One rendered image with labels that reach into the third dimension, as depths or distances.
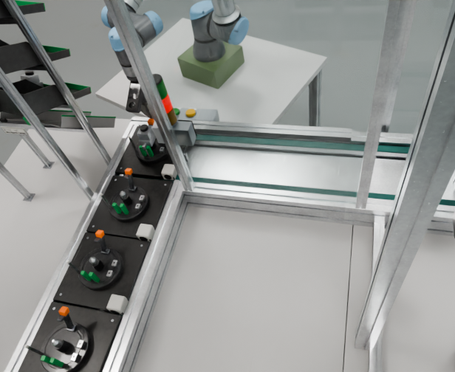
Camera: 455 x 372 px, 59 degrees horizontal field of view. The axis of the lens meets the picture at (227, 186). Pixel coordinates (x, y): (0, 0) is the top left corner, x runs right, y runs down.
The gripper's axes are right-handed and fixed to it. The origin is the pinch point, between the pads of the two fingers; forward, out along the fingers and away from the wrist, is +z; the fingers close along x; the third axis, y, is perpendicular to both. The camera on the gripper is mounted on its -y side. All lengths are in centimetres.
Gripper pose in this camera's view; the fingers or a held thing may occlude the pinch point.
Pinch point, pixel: (151, 118)
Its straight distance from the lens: 155.6
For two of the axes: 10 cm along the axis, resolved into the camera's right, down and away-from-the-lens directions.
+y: 2.3, -8.1, 5.5
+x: -9.6, -0.9, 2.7
